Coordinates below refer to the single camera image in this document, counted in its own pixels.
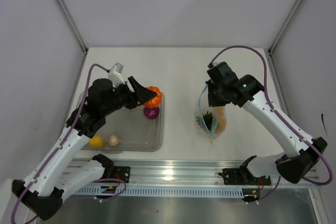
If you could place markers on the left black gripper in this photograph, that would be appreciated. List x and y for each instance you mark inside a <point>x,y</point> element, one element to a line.
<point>140,96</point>

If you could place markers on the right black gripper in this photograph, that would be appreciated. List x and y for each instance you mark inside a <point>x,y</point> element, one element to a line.
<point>212,102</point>

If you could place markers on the purple toy onion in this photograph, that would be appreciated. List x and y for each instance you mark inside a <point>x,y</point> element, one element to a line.
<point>151,113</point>

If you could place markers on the clear zip top bag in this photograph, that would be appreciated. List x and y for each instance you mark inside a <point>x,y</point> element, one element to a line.
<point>202,107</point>

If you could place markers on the orange toy carrot pieces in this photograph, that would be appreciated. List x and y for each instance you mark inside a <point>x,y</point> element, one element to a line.
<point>220,118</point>

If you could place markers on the orange toy pineapple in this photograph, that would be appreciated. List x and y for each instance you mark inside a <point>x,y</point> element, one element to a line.
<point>205,121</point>

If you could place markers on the beige toy garlic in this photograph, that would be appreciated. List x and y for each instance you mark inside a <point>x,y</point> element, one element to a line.
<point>113,141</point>

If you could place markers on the yellow toy lemon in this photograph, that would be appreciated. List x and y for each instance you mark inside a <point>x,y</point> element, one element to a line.
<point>96,142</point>

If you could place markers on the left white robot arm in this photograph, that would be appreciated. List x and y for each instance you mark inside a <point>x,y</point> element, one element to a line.
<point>82,125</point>

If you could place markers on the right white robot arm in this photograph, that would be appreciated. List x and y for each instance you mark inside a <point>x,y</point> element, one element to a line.
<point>300,150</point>

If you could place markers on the grey translucent plastic bin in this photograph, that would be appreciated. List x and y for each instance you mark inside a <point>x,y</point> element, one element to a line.
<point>136,132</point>

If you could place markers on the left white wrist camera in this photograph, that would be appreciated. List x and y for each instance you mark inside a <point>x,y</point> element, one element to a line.
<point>115,75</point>

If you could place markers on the aluminium front rail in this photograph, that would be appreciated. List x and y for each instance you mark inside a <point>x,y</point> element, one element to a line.
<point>143,173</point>

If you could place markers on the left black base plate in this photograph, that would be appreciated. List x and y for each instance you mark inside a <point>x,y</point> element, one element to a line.
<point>117,172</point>

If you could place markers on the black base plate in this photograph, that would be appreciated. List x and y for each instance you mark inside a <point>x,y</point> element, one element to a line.
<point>117,172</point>
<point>241,176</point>

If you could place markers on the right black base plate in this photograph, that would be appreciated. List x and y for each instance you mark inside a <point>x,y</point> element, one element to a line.
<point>241,176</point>

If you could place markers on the white slotted cable duct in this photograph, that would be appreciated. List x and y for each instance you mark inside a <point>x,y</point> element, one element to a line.
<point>160,191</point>

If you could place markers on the left aluminium frame post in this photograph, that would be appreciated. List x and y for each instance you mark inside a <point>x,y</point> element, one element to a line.
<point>71,24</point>

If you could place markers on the aluminium frame post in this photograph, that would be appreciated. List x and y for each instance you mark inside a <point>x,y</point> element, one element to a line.
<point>291,16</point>
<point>71,24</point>

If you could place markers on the right aluminium frame post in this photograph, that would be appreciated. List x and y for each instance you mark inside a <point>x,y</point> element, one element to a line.
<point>291,16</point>

